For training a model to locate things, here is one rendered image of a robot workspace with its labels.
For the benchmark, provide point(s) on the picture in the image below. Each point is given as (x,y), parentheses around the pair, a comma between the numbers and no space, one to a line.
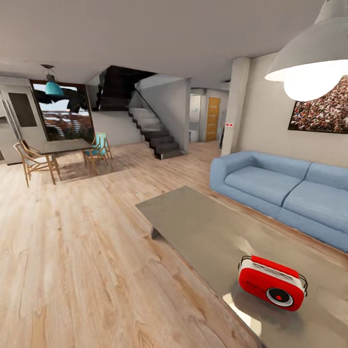
(328,113)

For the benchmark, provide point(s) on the standing mirror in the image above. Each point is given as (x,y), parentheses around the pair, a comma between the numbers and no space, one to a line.
(222,128)

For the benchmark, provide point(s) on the sofa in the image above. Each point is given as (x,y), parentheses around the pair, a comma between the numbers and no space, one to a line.
(308,197)

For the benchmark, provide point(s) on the fridge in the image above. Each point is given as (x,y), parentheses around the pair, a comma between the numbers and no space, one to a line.
(19,119)

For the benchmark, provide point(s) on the door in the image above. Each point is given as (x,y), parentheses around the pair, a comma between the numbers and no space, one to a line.
(212,119)

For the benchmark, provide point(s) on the stairs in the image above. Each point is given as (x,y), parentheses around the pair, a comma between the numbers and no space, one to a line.
(115,90)

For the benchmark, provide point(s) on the radio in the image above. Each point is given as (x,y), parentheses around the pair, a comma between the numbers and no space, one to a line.
(272,282)

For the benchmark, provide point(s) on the fixed window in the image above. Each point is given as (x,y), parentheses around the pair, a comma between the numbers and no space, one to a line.
(67,116)

